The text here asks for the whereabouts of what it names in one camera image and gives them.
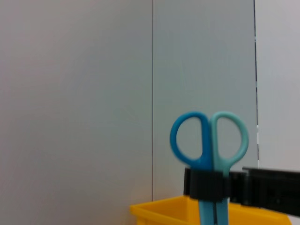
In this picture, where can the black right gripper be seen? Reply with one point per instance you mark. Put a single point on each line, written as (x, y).
(272, 189)

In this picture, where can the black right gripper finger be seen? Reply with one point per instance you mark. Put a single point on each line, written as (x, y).
(186, 181)

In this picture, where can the blue scissors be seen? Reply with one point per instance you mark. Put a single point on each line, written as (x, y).
(206, 161)

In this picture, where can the yellow plastic bin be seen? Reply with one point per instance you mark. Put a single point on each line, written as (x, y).
(164, 211)

